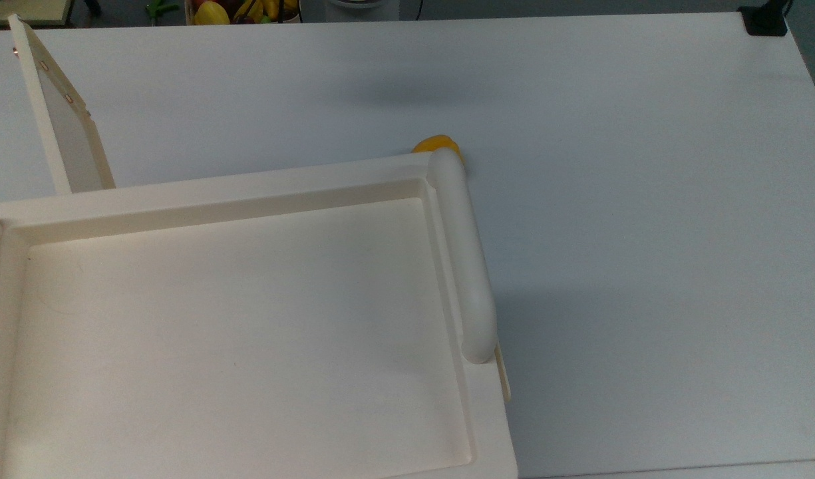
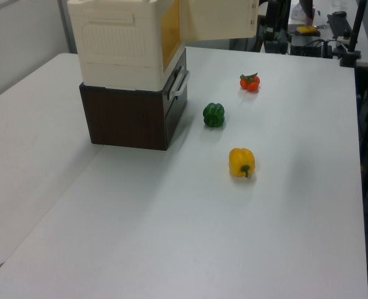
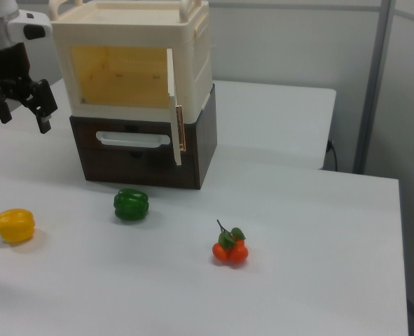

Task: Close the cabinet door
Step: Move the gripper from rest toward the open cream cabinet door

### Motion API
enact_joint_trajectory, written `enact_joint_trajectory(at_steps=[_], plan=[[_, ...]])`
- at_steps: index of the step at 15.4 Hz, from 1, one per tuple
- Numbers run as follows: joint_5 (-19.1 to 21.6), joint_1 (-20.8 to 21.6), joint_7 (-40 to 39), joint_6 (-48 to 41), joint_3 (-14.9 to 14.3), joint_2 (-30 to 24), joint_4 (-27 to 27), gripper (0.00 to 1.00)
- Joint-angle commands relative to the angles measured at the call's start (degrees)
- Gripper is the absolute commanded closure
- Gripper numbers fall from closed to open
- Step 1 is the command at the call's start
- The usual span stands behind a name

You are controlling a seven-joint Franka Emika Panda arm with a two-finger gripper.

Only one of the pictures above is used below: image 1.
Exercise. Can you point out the cream plastic cabinet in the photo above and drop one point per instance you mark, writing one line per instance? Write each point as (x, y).
(247, 332)

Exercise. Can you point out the cream cabinet door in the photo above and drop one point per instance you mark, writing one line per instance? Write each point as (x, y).
(68, 146)

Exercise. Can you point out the yellow bell pepper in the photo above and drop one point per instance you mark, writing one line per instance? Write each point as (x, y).
(434, 142)

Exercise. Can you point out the fruit basket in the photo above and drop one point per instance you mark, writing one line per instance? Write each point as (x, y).
(247, 13)

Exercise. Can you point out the yellow fruit in basket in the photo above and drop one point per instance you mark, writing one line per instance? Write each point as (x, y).
(211, 13)

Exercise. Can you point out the green plastic item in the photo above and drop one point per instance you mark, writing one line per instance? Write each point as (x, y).
(158, 9)

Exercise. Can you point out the wooden board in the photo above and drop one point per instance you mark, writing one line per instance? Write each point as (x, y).
(21, 10)

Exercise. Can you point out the black table clamp mount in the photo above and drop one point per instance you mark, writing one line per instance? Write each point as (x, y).
(763, 23)

